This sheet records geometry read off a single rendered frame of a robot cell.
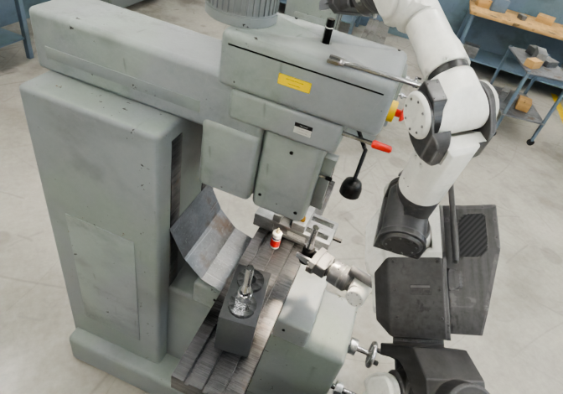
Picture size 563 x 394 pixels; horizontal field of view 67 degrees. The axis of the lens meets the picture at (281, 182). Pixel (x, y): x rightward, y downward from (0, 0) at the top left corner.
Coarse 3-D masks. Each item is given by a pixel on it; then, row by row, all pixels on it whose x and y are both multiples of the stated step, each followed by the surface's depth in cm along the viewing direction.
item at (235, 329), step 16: (240, 272) 141; (256, 272) 143; (256, 288) 138; (224, 304) 132; (256, 304) 135; (224, 320) 129; (240, 320) 129; (256, 320) 130; (224, 336) 135; (240, 336) 133; (240, 352) 139
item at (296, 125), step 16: (240, 96) 118; (256, 96) 117; (240, 112) 121; (256, 112) 119; (272, 112) 117; (288, 112) 115; (304, 112) 115; (272, 128) 120; (288, 128) 118; (304, 128) 116; (320, 128) 115; (336, 128) 113; (320, 144) 118; (336, 144) 116
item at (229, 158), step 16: (208, 128) 128; (224, 128) 126; (208, 144) 132; (224, 144) 129; (240, 144) 127; (256, 144) 126; (208, 160) 135; (224, 160) 133; (240, 160) 131; (256, 160) 131; (208, 176) 139; (224, 176) 137; (240, 176) 134; (240, 192) 138
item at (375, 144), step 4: (344, 132) 115; (348, 132) 115; (344, 136) 115; (348, 136) 115; (352, 136) 115; (356, 136) 115; (360, 140) 114; (364, 140) 114; (368, 140) 114; (372, 144) 113; (376, 144) 113; (380, 144) 113; (384, 144) 113; (376, 148) 114; (380, 148) 113; (384, 148) 113; (388, 148) 113; (388, 152) 113
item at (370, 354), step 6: (354, 342) 182; (372, 342) 185; (348, 348) 185; (354, 348) 181; (360, 348) 183; (372, 348) 184; (378, 348) 179; (366, 354) 182; (372, 354) 178; (366, 360) 184; (372, 360) 177; (366, 366) 180
